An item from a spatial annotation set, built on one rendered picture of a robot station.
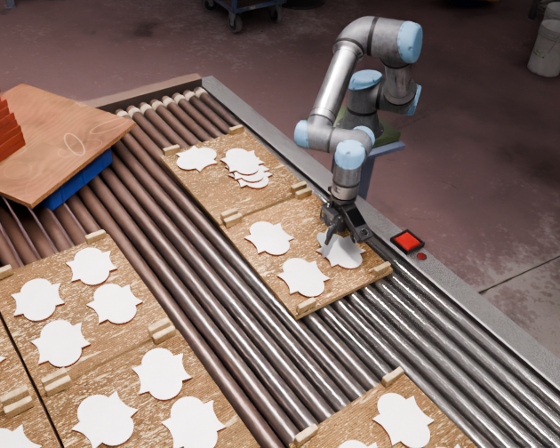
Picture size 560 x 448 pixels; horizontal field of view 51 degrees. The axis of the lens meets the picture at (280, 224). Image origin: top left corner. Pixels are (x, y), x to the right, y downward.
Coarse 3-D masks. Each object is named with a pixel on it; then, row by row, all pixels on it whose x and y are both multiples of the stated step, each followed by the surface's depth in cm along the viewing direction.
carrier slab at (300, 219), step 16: (272, 208) 187; (288, 208) 188; (304, 208) 188; (320, 208) 189; (240, 224) 181; (272, 224) 182; (288, 224) 182; (304, 224) 183; (320, 224) 183; (240, 240) 175; (304, 240) 177; (256, 256) 171; (272, 256) 171; (288, 256) 172; (304, 256) 172; (320, 256) 173; (368, 256) 174; (256, 272) 167; (272, 272) 167; (336, 272) 168; (352, 272) 169; (368, 272) 169; (272, 288) 162; (288, 288) 163; (336, 288) 164; (352, 288) 164; (288, 304) 158; (320, 304) 159
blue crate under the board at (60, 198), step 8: (104, 152) 195; (96, 160) 192; (104, 160) 196; (88, 168) 190; (96, 168) 194; (104, 168) 198; (80, 176) 187; (88, 176) 191; (64, 184) 181; (72, 184) 185; (80, 184) 189; (56, 192) 179; (64, 192) 183; (72, 192) 186; (48, 200) 178; (56, 200) 180; (64, 200) 184; (48, 208) 181
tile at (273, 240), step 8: (256, 224) 180; (264, 224) 180; (280, 224) 180; (256, 232) 177; (264, 232) 177; (272, 232) 178; (280, 232) 178; (248, 240) 175; (256, 240) 174; (264, 240) 175; (272, 240) 175; (280, 240) 175; (288, 240) 176; (256, 248) 173; (264, 248) 172; (272, 248) 172; (280, 248) 173; (288, 248) 173
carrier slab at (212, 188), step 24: (216, 144) 211; (240, 144) 212; (168, 168) 201; (216, 168) 201; (192, 192) 190; (216, 192) 191; (240, 192) 192; (264, 192) 193; (288, 192) 194; (216, 216) 183
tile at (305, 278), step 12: (288, 264) 168; (300, 264) 168; (312, 264) 169; (276, 276) 165; (288, 276) 165; (300, 276) 165; (312, 276) 165; (324, 276) 166; (300, 288) 162; (312, 288) 162
